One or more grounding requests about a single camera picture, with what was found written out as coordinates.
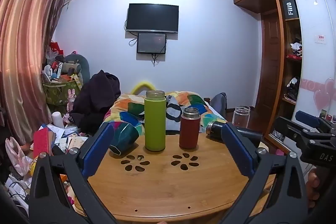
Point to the wall television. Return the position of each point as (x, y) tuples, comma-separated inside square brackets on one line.
[(152, 16)]

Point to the person's right hand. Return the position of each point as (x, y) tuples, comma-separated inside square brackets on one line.
[(313, 187)]

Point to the black clothing pile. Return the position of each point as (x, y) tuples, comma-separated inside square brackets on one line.
[(97, 98)]

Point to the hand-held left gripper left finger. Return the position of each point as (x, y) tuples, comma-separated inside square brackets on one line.
[(98, 144)]

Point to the dark patterned curtain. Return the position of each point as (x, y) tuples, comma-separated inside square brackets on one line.
[(59, 8)]

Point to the clear glass jar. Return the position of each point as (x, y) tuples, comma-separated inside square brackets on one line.
[(241, 117)]

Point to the dark teal cup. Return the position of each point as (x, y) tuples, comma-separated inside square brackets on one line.
[(126, 136)]

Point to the yellow curved cushion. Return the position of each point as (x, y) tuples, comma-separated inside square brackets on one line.
[(143, 85)]

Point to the wooden door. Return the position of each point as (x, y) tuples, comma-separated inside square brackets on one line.
[(271, 64)]

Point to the black box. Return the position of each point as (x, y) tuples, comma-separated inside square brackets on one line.
[(290, 8)]

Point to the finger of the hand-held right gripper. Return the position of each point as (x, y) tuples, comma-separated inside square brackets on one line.
[(311, 116), (291, 127)]

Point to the white bottle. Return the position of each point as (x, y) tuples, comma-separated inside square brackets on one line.
[(58, 120)]

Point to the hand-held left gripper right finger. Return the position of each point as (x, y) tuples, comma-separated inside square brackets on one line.
[(237, 146)]

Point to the red thermos cup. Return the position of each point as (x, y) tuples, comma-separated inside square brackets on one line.
[(189, 132)]

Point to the wooden wardrobe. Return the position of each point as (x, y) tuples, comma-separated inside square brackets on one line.
[(309, 43)]

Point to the striped pink curtain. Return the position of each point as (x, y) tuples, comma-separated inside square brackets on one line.
[(21, 43)]

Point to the grey plush toy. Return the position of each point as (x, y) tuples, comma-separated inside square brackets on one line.
[(76, 65)]

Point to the colourful patchwork blanket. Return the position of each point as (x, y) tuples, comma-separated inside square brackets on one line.
[(131, 108)]

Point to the red box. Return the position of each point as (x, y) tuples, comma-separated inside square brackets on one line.
[(43, 141)]

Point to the red paper bag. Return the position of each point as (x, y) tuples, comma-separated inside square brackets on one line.
[(55, 48)]

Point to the black thermos cup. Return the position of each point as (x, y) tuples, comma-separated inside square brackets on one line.
[(215, 129)]

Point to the pink plastic bag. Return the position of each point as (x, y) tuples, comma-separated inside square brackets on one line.
[(17, 158)]

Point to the pink bunny toy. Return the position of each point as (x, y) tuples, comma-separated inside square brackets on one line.
[(71, 99)]

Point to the tall green cup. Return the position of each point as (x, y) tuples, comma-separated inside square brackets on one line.
[(155, 124)]

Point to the small wall monitor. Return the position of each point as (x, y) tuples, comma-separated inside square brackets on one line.
[(151, 43)]

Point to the green storage basket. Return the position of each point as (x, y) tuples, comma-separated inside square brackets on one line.
[(56, 94)]

